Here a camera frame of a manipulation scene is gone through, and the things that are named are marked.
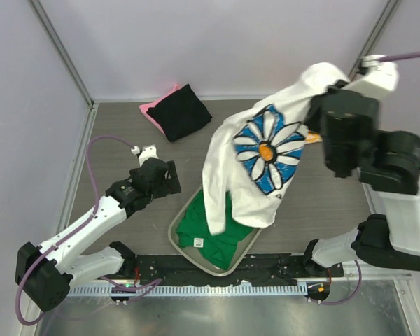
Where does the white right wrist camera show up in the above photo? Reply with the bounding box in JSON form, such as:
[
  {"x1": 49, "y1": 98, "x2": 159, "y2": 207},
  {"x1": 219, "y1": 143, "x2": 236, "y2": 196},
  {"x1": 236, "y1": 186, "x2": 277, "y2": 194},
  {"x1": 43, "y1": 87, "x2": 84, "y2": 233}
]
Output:
[{"x1": 344, "y1": 55, "x2": 399, "y2": 100}]

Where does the white flower print t-shirt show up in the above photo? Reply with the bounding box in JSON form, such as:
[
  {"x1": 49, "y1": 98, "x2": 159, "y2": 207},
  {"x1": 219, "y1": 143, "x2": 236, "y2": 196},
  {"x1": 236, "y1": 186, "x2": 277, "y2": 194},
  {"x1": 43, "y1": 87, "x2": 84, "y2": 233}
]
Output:
[{"x1": 202, "y1": 62, "x2": 347, "y2": 235}]

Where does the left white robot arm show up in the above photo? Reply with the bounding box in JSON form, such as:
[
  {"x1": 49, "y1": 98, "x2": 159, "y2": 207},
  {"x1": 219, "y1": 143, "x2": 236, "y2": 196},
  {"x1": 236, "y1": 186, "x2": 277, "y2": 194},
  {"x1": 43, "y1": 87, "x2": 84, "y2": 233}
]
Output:
[{"x1": 15, "y1": 157, "x2": 181, "y2": 313}]

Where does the slotted cable duct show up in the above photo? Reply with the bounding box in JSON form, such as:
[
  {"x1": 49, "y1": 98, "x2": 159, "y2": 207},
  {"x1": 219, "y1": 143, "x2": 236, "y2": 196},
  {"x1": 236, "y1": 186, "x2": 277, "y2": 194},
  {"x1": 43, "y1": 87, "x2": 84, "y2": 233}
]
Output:
[{"x1": 69, "y1": 281, "x2": 307, "y2": 298}]

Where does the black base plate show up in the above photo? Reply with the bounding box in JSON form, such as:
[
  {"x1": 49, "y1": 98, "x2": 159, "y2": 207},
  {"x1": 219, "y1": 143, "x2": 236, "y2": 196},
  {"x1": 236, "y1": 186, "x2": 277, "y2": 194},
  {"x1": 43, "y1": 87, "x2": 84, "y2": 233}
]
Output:
[{"x1": 136, "y1": 253, "x2": 344, "y2": 287}]

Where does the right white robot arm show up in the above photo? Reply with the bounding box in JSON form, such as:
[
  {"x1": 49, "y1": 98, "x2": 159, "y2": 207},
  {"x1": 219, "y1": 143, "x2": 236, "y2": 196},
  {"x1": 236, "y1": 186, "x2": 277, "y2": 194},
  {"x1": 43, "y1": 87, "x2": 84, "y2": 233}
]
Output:
[{"x1": 304, "y1": 80, "x2": 420, "y2": 272}]

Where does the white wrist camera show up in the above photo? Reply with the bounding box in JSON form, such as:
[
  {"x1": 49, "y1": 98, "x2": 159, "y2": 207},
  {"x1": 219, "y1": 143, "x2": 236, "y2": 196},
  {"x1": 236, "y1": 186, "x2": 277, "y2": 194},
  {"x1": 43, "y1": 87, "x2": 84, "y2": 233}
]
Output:
[
  {"x1": 344, "y1": 55, "x2": 399, "y2": 100},
  {"x1": 131, "y1": 145, "x2": 158, "y2": 167}
]

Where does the green t-shirt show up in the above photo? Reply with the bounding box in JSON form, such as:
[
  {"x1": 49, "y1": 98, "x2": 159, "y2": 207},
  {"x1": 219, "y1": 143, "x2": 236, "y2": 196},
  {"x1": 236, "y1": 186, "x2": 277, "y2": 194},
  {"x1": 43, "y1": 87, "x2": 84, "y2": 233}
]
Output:
[{"x1": 176, "y1": 191, "x2": 253, "y2": 270}]

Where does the grey plastic tray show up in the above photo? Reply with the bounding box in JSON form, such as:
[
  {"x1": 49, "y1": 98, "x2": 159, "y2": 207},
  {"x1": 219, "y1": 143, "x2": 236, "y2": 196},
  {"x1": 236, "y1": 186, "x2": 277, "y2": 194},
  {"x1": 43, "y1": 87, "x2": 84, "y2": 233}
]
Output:
[{"x1": 168, "y1": 188, "x2": 262, "y2": 277}]

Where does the orange checkered cloth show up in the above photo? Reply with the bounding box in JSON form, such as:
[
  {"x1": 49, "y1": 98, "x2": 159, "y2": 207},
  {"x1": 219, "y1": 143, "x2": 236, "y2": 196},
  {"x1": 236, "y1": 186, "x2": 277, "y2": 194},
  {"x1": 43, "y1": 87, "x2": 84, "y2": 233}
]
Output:
[{"x1": 305, "y1": 132, "x2": 322, "y2": 144}]

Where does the folded black t-shirt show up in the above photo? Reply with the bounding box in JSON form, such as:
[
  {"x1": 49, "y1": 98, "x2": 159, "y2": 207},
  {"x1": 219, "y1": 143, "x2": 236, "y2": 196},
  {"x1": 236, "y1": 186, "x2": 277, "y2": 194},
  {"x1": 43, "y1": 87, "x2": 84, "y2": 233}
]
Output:
[{"x1": 147, "y1": 84, "x2": 212, "y2": 142}]

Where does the folded pink t-shirt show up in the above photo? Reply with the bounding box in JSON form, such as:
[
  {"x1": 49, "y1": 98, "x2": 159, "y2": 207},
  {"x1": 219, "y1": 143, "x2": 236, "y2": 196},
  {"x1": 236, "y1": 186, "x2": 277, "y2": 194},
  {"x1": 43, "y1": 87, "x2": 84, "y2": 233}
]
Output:
[{"x1": 139, "y1": 83, "x2": 181, "y2": 134}]

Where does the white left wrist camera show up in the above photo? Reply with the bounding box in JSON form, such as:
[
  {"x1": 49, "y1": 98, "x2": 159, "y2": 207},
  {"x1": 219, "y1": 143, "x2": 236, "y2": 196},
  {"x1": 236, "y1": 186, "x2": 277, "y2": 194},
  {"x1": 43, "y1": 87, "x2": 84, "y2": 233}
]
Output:
[{"x1": 131, "y1": 145, "x2": 158, "y2": 167}]

